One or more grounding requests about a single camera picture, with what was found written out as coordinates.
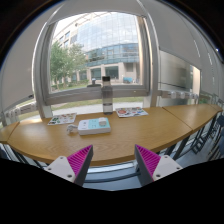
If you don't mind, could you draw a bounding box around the white and light-blue power strip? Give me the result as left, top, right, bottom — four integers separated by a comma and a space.
77, 117, 112, 136

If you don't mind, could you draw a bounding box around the white wall socket row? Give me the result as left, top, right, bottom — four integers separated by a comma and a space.
3, 101, 38, 118
161, 90, 200, 100

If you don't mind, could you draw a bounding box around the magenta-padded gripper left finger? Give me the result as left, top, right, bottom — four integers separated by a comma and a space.
44, 144, 95, 187

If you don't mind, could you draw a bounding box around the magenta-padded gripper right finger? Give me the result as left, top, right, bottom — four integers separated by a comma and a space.
134, 144, 184, 187

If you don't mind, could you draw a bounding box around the group of dark chairs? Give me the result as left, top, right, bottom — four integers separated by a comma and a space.
196, 113, 224, 162

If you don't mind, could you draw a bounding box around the clear bottle with dark cap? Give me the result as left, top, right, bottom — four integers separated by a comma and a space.
100, 76, 114, 116

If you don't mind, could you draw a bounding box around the large colourful sticker sheet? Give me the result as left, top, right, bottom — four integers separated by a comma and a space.
114, 106, 149, 119

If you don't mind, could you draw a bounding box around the white power strip cable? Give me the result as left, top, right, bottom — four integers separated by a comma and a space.
66, 123, 79, 135

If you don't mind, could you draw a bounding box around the small colourful sticker sheet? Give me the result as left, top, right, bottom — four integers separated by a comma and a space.
47, 112, 78, 127

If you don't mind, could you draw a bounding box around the grey window handle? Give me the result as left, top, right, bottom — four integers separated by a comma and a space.
86, 78, 102, 88

